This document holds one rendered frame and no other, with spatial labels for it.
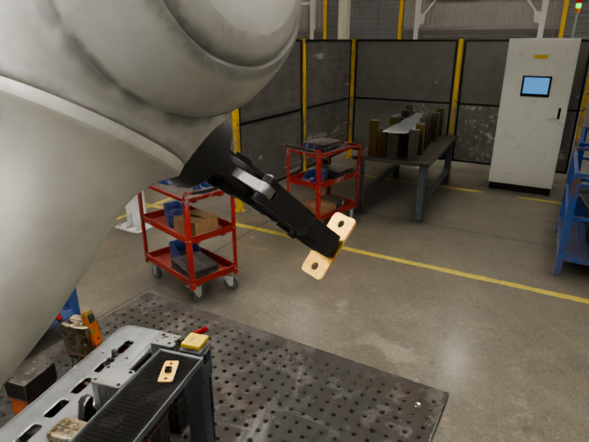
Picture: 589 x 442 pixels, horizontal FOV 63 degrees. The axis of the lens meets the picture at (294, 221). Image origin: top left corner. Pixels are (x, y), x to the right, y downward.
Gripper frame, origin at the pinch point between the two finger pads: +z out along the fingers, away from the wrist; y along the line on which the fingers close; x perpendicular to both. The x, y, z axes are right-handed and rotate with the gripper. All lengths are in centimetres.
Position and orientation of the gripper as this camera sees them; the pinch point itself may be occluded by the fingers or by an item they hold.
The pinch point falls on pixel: (308, 231)
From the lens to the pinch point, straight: 55.5
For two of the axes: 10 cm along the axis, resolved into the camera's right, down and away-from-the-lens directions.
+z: 6.1, 4.4, 6.6
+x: -5.3, 8.5, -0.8
